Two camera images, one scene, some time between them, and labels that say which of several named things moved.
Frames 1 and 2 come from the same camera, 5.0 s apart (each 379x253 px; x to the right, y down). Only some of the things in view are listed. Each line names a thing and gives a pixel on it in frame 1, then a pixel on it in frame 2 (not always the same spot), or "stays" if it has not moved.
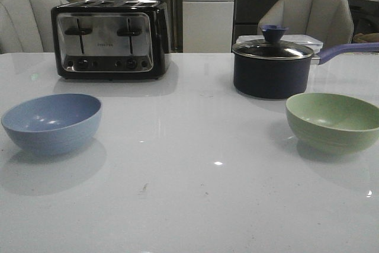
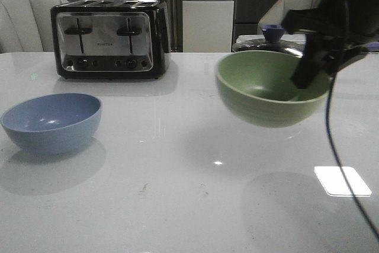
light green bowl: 333,123 -> 255,87
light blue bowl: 53,124 stays
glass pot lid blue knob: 273,47 stays
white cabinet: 208,3 stays
